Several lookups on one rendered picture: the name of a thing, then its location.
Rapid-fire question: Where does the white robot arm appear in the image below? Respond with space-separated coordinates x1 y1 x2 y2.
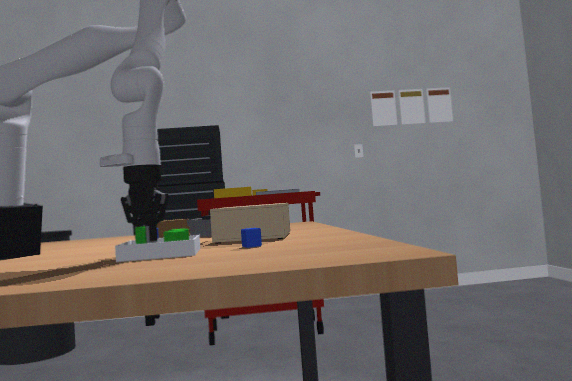
0 0 186 206

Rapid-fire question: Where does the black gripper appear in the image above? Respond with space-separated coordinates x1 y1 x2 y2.
121 165 169 243

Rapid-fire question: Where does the brown cardboard box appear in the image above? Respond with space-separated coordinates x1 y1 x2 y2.
157 219 190 238

